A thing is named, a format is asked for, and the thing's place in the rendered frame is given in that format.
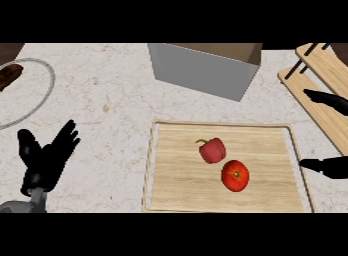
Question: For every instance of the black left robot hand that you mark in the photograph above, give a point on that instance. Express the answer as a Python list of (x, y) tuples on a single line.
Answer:
[(46, 163)]

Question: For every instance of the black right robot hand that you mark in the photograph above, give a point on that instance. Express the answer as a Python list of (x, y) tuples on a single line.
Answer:
[(345, 166)]

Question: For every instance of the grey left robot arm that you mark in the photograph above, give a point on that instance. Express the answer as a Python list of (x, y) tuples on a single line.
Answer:
[(24, 205)]

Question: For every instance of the wooden tiered shelf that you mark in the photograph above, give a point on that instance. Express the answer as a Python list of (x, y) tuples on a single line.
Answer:
[(330, 96)]

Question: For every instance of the pale wooden tray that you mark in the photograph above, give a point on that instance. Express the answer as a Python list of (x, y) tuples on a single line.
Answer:
[(226, 168)]

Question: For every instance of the red bell pepper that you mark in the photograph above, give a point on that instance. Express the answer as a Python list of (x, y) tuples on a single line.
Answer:
[(213, 150)]

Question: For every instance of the white round plate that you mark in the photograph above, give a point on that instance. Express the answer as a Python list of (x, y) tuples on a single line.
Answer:
[(20, 96)]

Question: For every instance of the red tomato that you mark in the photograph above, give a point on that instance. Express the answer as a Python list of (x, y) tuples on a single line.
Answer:
[(235, 175)]

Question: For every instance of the brown baked food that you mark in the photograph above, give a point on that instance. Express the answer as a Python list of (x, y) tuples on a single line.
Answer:
[(3, 77)]

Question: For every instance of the grey open box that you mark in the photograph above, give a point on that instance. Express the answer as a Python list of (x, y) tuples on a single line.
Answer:
[(209, 68)]

